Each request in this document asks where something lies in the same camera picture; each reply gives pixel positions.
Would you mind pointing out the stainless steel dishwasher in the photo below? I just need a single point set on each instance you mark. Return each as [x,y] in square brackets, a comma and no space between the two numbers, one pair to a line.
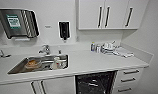
[95,83]

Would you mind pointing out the blue and white bottle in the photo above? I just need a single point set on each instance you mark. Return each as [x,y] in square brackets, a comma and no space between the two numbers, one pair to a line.
[93,47]

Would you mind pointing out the small white bottle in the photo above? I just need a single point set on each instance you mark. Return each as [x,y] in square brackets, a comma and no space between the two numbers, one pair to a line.
[98,48]

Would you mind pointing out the small chrome sink pump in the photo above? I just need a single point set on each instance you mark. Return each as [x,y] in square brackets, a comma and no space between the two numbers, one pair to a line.
[59,52]

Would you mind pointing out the white plate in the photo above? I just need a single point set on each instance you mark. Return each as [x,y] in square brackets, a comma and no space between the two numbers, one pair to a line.
[63,65]

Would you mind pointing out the white cup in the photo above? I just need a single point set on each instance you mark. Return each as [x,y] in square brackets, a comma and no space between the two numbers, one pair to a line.
[57,62]

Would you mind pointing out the stack of white dishes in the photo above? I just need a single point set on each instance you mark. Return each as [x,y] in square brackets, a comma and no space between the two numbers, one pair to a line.
[108,48]

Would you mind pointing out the chrome sink faucet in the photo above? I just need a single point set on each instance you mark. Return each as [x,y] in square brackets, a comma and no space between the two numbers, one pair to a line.
[45,50]

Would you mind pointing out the white under-sink cabinet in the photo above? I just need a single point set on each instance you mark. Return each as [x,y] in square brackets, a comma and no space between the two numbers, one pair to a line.
[55,86]

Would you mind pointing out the clear container with orange food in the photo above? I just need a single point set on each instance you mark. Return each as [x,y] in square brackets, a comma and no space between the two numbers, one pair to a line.
[32,64]

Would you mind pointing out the narrow white drawer unit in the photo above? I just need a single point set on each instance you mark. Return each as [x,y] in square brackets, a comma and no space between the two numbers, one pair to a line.
[128,80]

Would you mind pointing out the stainless steel sink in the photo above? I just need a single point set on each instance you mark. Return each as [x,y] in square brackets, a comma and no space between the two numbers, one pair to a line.
[18,68]

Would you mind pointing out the steel paper towel dispenser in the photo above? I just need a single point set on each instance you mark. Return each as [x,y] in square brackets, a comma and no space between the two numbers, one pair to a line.
[16,23]

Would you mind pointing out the black wall soap dispenser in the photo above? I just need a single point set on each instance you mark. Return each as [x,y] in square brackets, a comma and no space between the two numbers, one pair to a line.
[64,30]

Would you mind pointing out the small wall label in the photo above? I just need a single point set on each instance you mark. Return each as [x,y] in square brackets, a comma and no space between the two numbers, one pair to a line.
[47,26]

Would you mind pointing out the white three-door wall cabinet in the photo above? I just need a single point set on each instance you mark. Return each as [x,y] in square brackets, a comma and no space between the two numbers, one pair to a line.
[111,15]

